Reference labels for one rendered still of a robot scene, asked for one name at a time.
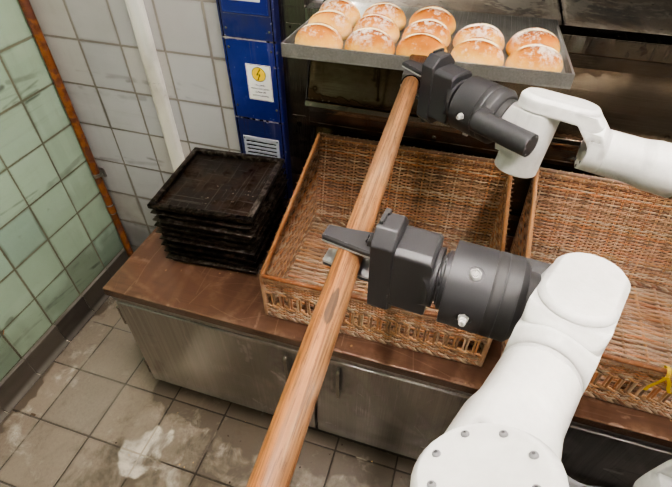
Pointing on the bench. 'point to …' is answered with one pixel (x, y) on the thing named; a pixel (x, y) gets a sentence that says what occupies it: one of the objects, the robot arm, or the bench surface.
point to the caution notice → (259, 82)
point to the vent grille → (261, 146)
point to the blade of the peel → (510, 25)
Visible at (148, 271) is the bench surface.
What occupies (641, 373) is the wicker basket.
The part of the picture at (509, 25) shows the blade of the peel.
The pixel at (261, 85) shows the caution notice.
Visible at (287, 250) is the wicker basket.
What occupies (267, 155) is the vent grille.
